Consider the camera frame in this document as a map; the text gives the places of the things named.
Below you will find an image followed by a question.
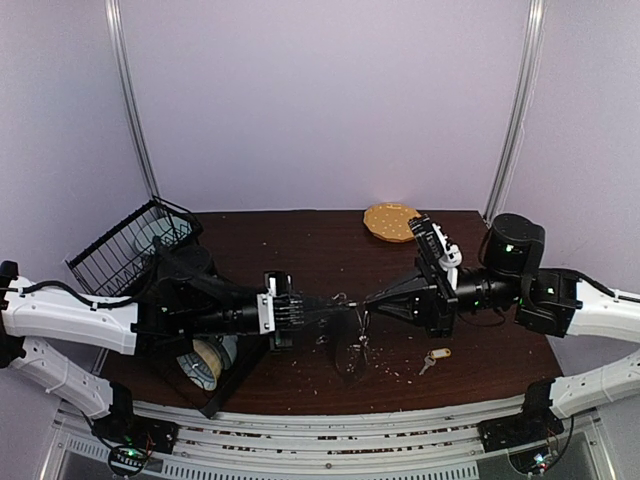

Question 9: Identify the black wire dish rack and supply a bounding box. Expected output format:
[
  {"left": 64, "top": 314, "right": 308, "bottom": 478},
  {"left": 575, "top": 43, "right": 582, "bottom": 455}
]
[{"left": 66, "top": 197, "right": 270, "bottom": 415}]

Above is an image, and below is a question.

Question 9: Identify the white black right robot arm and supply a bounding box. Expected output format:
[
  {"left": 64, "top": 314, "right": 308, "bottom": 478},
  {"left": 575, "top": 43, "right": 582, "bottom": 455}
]
[{"left": 365, "top": 213, "right": 639, "bottom": 452}]

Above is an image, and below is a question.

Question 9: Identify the aluminium corner post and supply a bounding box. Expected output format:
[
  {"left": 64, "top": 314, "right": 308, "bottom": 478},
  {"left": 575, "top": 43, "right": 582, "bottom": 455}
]
[
  {"left": 483, "top": 0, "right": 547, "bottom": 225},
  {"left": 104, "top": 0, "right": 160, "bottom": 197}
]

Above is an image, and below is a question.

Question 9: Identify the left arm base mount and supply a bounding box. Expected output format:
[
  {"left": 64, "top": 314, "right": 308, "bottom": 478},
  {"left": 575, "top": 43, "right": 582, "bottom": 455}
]
[{"left": 88, "top": 416, "right": 179, "bottom": 478}]

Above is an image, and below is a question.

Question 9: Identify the light green celadon bowl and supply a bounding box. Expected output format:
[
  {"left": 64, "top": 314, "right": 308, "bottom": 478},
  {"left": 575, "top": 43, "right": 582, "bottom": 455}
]
[{"left": 218, "top": 335, "right": 238, "bottom": 370}]

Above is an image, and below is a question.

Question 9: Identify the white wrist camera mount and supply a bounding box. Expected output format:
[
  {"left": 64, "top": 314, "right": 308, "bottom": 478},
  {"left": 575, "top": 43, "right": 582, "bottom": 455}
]
[
  {"left": 432, "top": 223, "right": 463, "bottom": 291},
  {"left": 257, "top": 292, "right": 276, "bottom": 335}
]

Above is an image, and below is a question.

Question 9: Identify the yellow polka dot dish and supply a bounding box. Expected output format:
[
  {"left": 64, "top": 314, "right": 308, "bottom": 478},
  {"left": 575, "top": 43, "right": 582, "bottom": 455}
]
[{"left": 363, "top": 202, "right": 422, "bottom": 243}]

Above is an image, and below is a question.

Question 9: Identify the aluminium front rail frame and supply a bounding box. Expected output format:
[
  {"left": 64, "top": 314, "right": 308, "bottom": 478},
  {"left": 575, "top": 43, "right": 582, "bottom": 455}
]
[{"left": 35, "top": 396, "right": 622, "bottom": 479}]

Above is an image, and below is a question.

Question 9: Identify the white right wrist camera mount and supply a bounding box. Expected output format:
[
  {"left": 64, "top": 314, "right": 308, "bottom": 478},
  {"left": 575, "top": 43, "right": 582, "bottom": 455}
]
[{"left": 432, "top": 223, "right": 463, "bottom": 291}]

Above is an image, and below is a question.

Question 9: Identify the aluminium corner post left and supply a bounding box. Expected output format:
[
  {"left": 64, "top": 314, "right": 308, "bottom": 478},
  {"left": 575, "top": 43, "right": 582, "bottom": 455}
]
[{"left": 104, "top": 0, "right": 160, "bottom": 197}]

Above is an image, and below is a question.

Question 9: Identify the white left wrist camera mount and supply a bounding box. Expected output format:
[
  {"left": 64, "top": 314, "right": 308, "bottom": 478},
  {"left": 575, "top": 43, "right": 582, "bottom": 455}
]
[{"left": 257, "top": 292, "right": 276, "bottom": 335}]

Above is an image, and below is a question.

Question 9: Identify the silver key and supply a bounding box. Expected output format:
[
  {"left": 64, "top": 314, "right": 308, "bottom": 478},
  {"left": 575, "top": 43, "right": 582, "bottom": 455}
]
[{"left": 353, "top": 330, "right": 369, "bottom": 362}]

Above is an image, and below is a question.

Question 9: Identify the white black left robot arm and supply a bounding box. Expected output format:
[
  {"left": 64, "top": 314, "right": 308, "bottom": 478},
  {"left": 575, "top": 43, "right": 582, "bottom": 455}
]
[{"left": 1, "top": 246, "right": 352, "bottom": 444}]

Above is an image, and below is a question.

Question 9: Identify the key with black tag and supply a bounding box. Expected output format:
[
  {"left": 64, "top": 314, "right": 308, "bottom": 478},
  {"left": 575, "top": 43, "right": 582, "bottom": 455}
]
[{"left": 355, "top": 307, "right": 371, "bottom": 333}]

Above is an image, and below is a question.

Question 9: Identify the key with yellow tag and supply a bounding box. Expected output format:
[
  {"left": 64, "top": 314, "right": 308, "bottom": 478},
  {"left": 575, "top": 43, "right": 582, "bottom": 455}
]
[{"left": 418, "top": 348, "right": 451, "bottom": 376}]

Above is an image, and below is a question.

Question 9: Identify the aluminium corner post right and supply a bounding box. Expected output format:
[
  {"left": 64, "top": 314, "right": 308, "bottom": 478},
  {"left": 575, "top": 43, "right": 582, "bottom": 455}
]
[{"left": 483, "top": 0, "right": 547, "bottom": 225}]

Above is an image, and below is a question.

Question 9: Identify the yellow patterned bowl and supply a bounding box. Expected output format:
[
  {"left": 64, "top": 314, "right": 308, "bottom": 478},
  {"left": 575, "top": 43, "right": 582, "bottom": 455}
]
[{"left": 176, "top": 339, "right": 224, "bottom": 392}]

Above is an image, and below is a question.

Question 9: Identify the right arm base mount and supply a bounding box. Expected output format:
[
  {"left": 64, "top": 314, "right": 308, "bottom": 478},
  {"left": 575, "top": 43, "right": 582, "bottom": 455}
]
[{"left": 477, "top": 413, "right": 574, "bottom": 479}]

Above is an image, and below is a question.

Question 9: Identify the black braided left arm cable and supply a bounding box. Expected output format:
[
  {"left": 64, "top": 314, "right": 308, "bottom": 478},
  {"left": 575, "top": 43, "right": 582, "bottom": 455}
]
[{"left": 149, "top": 234, "right": 261, "bottom": 301}]

